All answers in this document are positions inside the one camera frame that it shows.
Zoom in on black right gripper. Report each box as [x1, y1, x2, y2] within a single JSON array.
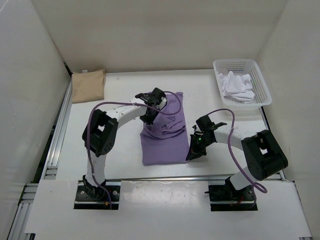
[[186, 134, 214, 161]]

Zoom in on purple t shirt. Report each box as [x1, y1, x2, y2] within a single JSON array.
[[140, 92, 189, 166]]

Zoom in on beige t shirt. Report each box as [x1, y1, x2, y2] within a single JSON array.
[[71, 69, 106, 104]]

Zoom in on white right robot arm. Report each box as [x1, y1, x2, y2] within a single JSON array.
[[186, 126, 289, 200]]

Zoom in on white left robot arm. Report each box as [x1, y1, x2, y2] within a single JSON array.
[[82, 98, 166, 200]]

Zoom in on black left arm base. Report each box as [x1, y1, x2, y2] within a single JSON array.
[[73, 175, 121, 210]]

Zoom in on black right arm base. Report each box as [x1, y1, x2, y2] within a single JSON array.
[[205, 178, 258, 212]]

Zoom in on white crumpled cloth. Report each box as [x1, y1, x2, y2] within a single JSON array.
[[218, 71, 255, 103]]

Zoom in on white plastic basket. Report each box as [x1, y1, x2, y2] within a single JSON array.
[[212, 58, 272, 116]]

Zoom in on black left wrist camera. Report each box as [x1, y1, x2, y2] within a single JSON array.
[[135, 87, 167, 110]]

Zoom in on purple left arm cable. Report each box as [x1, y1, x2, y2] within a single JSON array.
[[85, 90, 183, 208]]

